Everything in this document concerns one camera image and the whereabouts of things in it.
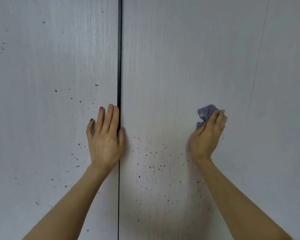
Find person's left forearm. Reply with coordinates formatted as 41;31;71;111
22;161;120;240

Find person's right hand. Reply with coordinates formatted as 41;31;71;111
188;109;228;163

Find person's right forearm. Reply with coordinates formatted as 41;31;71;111
192;157;294;240

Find person's left hand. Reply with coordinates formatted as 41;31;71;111
86;104;126;169

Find blue-grey cleaning cloth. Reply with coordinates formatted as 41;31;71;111
196;104;220;130

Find white wooden cabinet door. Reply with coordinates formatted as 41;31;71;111
0;0;119;240
119;0;300;240

